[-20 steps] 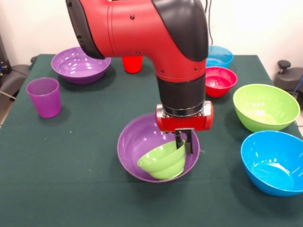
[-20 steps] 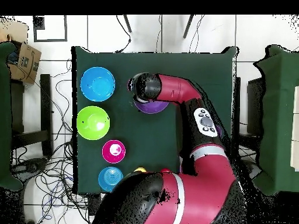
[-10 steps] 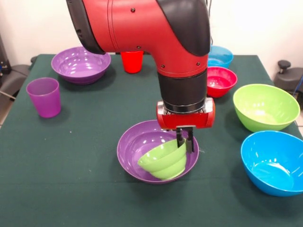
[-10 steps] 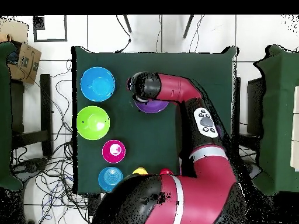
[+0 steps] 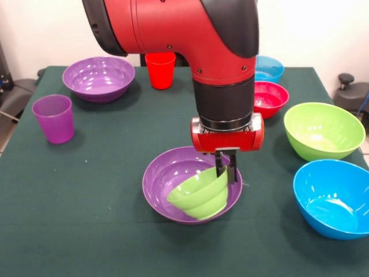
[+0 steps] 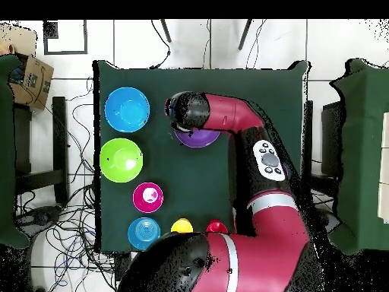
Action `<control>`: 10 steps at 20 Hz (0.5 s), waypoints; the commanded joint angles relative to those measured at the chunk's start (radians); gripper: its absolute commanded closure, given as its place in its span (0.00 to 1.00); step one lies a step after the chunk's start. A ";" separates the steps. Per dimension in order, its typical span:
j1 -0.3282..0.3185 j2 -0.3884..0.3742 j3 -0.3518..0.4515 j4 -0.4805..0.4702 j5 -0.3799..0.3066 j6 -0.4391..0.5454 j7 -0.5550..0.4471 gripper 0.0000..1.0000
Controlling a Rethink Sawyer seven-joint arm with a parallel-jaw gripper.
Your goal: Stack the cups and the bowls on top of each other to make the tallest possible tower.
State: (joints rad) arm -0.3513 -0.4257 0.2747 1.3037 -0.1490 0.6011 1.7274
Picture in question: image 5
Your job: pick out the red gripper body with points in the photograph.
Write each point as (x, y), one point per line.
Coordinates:
(227, 141)

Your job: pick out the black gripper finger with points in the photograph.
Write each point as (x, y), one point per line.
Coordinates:
(220, 164)
(233, 170)

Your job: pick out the small green bowl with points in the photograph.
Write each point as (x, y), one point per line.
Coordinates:
(201, 199)

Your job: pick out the large purple bowl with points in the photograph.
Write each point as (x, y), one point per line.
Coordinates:
(98, 80)
(161, 179)

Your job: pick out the large green bowl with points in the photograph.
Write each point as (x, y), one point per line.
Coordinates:
(323, 135)

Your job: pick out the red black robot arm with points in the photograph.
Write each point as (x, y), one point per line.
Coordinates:
(173, 26)

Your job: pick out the small red bowl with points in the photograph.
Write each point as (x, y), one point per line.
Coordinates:
(271, 101)

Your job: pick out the small blue bowl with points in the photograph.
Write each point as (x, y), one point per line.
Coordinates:
(271, 72)

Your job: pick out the red cup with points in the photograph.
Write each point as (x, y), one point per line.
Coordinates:
(160, 73)

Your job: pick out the large blue bowl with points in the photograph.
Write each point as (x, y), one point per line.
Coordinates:
(331, 202)

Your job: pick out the dark grey equipment base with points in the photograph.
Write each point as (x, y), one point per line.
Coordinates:
(17, 95)
(351, 95)

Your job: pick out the dark green tablecloth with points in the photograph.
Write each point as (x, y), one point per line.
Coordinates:
(86, 202)

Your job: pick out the purple cup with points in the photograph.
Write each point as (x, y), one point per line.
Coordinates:
(54, 121)

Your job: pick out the black equipment rack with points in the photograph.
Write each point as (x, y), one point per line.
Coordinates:
(4, 72)

